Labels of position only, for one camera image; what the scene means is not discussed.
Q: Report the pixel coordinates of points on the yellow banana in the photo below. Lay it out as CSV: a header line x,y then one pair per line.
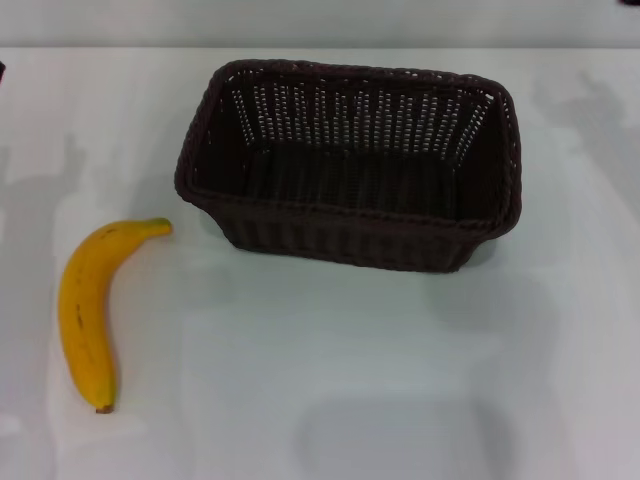
x,y
87,310

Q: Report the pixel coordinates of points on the black woven plastic basket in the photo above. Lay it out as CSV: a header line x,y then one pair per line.
x,y
350,200

